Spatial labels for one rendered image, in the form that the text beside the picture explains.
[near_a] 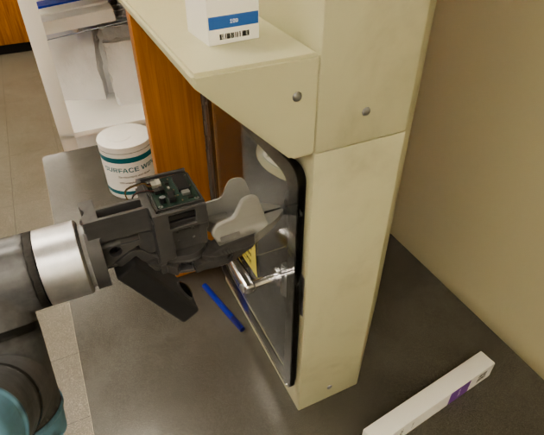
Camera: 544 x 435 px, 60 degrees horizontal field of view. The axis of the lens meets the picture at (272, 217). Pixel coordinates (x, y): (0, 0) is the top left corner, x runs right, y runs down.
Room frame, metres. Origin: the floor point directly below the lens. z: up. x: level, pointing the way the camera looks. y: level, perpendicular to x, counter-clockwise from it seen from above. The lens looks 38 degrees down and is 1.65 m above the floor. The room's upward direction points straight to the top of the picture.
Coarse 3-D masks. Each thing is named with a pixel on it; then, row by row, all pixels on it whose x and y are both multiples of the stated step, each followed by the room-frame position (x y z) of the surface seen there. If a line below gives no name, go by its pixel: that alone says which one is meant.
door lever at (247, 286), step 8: (232, 264) 0.46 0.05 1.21; (240, 264) 0.46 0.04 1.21; (232, 272) 0.46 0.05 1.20; (240, 272) 0.44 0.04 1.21; (272, 272) 0.45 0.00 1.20; (240, 280) 0.43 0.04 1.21; (248, 280) 0.43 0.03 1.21; (256, 280) 0.43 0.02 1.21; (264, 280) 0.43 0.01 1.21; (272, 280) 0.44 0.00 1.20; (280, 280) 0.43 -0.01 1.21; (240, 288) 0.42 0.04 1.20; (248, 288) 0.42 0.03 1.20
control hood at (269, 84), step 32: (128, 0) 0.57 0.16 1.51; (160, 0) 0.57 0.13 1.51; (160, 32) 0.46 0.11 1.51; (192, 64) 0.38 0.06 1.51; (224, 64) 0.38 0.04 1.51; (256, 64) 0.38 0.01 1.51; (288, 64) 0.39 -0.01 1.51; (224, 96) 0.36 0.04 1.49; (256, 96) 0.38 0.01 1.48; (288, 96) 0.39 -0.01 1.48; (256, 128) 0.38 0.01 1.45; (288, 128) 0.39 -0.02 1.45
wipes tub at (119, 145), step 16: (112, 128) 1.07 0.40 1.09; (128, 128) 1.07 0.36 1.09; (144, 128) 1.07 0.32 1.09; (112, 144) 0.99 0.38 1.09; (128, 144) 0.99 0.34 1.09; (144, 144) 1.01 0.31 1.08; (112, 160) 0.97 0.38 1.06; (128, 160) 0.98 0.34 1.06; (144, 160) 1.00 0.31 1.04; (112, 176) 0.98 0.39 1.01; (128, 176) 0.97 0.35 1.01; (144, 176) 0.99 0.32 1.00; (112, 192) 0.99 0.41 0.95; (128, 192) 0.97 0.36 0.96
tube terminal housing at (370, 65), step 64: (320, 0) 0.41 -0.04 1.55; (384, 0) 0.43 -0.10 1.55; (320, 64) 0.40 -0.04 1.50; (384, 64) 0.43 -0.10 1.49; (320, 128) 0.40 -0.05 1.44; (384, 128) 0.44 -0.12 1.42; (320, 192) 0.41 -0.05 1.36; (384, 192) 0.44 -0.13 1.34; (320, 256) 0.41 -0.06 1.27; (384, 256) 0.60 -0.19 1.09; (320, 320) 0.41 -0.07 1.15; (320, 384) 0.42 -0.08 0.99
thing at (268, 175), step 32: (224, 128) 0.60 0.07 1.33; (224, 160) 0.61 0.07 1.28; (256, 160) 0.50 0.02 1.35; (288, 160) 0.43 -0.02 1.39; (256, 192) 0.50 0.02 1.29; (288, 192) 0.42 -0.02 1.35; (288, 224) 0.42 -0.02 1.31; (256, 256) 0.51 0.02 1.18; (288, 256) 0.42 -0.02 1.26; (256, 288) 0.51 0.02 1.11; (288, 288) 0.42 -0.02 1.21; (256, 320) 0.51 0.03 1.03; (288, 320) 0.41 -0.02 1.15; (288, 352) 0.41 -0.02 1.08; (288, 384) 0.41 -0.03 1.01
